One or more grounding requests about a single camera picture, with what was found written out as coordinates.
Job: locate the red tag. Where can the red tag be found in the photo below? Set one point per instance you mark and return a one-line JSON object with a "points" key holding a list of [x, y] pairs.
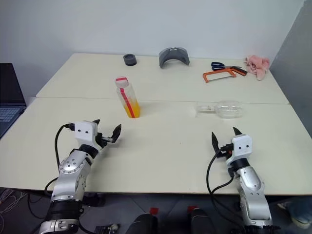
{"points": [[154, 210], [192, 208]]}

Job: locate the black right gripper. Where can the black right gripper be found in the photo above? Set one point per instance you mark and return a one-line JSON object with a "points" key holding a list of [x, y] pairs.
{"points": [[225, 153]]}

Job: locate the pink cloth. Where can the pink cloth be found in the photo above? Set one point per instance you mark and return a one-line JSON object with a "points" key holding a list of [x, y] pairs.
{"points": [[258, 65]]}

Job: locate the clear plastic bottle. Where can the clear plastic bottle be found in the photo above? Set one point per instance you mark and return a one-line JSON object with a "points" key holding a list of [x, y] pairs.
{"points": [[229, 109]]}

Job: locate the dark rounded shape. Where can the dark rounded shape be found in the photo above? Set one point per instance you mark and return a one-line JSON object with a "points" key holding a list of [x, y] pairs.
{"points": [[201, 221], [142, 224]]}

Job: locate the grey partition panel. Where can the grey partition panel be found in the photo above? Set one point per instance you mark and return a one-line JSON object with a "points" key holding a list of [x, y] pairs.
{"points": [[295, 61]]}

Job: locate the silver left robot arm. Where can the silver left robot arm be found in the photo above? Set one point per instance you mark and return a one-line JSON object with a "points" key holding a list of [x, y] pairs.
{"points": [[70, 168]]}

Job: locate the orange hacksaw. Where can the orange hacksaw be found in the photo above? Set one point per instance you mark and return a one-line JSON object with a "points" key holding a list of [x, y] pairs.
{"points": [[207, 75]]}

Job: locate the white red-striped bottle cap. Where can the white red-striped bottle cap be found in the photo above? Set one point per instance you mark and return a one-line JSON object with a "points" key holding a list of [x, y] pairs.
{"points": [[121, 81]]}

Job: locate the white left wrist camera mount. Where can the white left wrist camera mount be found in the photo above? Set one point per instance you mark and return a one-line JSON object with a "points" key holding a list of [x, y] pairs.
{"points": [[84, 131]]}

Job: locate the bottle with orange liquid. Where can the bottle with orange liquid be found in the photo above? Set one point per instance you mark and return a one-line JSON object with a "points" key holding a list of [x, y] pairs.
{"points": [[130, 102]]}

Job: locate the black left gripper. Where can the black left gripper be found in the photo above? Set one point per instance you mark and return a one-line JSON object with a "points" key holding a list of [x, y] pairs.
{"points": [[99, 142]]}

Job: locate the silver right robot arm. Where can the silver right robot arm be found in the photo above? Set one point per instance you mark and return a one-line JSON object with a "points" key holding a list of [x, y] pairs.
{"points": [[252, 187]]}

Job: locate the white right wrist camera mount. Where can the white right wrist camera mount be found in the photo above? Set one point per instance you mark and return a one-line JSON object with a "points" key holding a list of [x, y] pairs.
{"points": [[241, 147]]}

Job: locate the grey curved visor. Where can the grey curved visor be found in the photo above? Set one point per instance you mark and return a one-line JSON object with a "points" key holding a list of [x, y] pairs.
{"points": [[168, 58]]}

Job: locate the person's shoe and jeans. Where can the person's shoe and jeans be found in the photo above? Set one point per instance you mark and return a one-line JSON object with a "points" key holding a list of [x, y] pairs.
{"points": [[301, 212]]}

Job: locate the small black floor device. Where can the small black floor device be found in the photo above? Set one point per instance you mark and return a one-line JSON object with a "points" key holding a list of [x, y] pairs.
{"points": [[107, 229]]}

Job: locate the dark laptop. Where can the dark laptop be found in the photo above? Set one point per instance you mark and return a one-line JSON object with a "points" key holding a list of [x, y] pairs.
{"points": [[9, 97]]}

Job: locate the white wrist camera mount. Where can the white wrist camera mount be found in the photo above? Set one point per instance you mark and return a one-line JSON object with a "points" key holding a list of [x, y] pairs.
{"points": [[241, 147], [84, 131]]}

